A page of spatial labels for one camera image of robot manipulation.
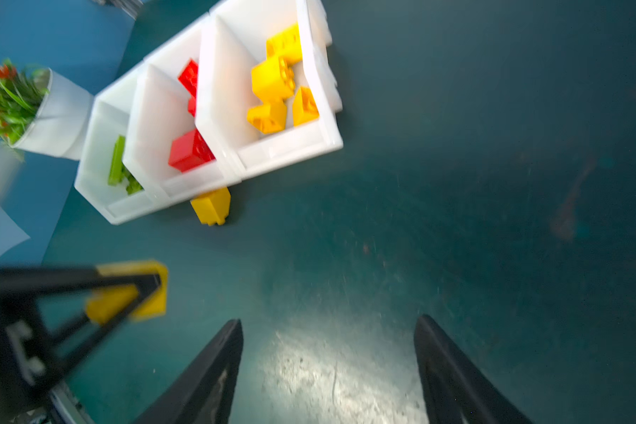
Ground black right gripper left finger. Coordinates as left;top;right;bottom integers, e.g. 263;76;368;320
135;319;244;423

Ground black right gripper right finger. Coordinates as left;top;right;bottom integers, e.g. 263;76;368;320
413;314;531;423

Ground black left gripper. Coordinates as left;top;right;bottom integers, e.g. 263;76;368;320
0;267;161;417

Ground small yellow lego front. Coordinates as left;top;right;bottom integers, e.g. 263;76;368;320
85;261;169;325

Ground green lego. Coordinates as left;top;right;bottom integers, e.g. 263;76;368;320
107;135;143;195

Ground yellow lego pair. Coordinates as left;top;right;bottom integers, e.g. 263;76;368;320
190;187;231;226

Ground red lego brick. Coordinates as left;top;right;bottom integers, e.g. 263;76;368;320
168;129;216;173
178;59;199;117

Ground small orange lego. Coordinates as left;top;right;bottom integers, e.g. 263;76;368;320
293;86;320;126

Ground yellow tall lego brick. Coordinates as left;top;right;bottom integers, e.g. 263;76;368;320
251;57;296;102

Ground yellow sloped lego brick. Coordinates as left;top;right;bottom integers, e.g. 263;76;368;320
247;102;287;134

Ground orange lego brick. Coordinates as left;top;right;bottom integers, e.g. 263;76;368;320
266;23;303;65

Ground potted artificial flower plant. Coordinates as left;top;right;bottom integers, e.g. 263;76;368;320
0;59;95;161

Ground white three-compartment bin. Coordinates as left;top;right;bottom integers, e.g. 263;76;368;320
74;1;344;224

